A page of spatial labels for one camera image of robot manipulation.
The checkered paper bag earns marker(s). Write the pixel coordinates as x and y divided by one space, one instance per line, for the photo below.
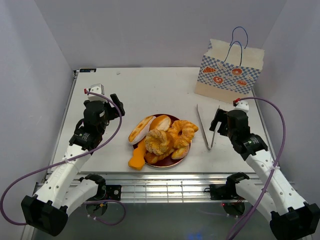
229 70

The aluminium frame rail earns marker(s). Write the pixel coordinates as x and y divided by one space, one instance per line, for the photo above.
143 188

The sugared donut bread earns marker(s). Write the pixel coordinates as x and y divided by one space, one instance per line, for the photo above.
158 142

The sesame flat bread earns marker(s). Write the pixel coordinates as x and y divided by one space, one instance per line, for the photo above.
141 130

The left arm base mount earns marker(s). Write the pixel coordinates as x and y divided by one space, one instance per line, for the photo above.
108 192

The small sugared oval bread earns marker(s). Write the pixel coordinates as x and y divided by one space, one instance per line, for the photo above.
180 153

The croissant ring bread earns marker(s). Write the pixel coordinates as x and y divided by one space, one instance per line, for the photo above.
182 132

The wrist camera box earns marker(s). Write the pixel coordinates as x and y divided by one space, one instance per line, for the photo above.
241 105
96 88

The blue label sticker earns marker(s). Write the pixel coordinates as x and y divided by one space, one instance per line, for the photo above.
87 70

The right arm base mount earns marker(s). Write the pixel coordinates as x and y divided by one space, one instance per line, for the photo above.
232 203

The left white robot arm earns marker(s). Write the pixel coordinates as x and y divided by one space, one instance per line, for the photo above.
49 208

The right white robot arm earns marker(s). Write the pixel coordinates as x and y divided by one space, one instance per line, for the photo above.
289 215

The braided twist bread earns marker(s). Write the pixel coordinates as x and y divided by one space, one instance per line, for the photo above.
152 158

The round split bun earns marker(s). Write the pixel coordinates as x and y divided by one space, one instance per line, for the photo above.
162 122

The orange toast slice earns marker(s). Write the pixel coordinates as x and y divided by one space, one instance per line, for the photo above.
137 160

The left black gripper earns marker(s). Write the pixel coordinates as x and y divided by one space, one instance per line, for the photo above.
118 103

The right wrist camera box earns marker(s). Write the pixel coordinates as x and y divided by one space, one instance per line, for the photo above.
241 105

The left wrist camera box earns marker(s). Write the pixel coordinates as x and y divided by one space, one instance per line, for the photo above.
96 88

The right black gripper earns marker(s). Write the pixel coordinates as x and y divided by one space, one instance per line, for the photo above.
222 118

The metal tongs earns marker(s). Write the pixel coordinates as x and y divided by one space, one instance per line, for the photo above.
205 119

